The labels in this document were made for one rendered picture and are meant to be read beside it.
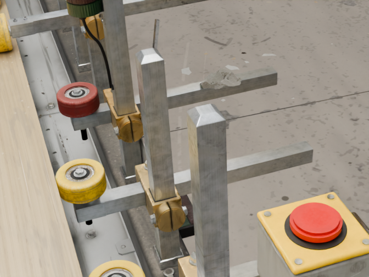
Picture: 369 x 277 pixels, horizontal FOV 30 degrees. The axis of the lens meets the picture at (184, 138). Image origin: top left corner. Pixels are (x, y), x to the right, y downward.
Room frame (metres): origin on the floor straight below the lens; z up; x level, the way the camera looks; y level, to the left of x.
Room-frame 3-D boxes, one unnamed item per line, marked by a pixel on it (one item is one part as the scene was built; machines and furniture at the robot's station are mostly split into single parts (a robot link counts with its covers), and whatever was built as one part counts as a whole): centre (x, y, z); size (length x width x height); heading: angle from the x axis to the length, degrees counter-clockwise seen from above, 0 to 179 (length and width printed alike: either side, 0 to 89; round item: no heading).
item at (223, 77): (1.22, -0.08, 0.87); 0.09 x 0.07 x 0.02; 106
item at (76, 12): (1.11, 0.16, 1.10); 0.06 x 0.06 x 0.02
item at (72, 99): (1.14, 0.20, 0.85); 0.08 x 0.08 x 0.11
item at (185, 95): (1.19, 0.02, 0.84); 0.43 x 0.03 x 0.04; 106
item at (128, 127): (1.14, 0.12, 0.85); 0.14 x 0.06 x 0.05; 16
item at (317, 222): (0.39, -0.10, 1.22); 0.04 x 0.04 x 0.02
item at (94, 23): (1.38, 0.19, 0.95); 0.14 x 0.06 x 0.05; 16
